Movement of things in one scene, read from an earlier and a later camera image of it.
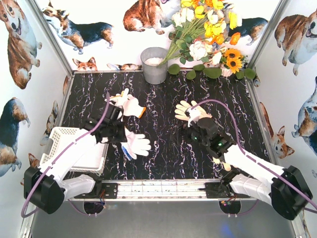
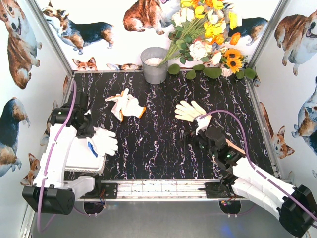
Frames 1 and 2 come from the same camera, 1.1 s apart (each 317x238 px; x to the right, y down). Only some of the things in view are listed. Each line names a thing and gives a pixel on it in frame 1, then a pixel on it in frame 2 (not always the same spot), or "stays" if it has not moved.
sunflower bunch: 232,59 stays
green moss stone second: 191,75 stays
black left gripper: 116,113 -> 87,130
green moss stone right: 249,73 stays
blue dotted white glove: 135,145 -> 102,143
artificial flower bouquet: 199,29 stays
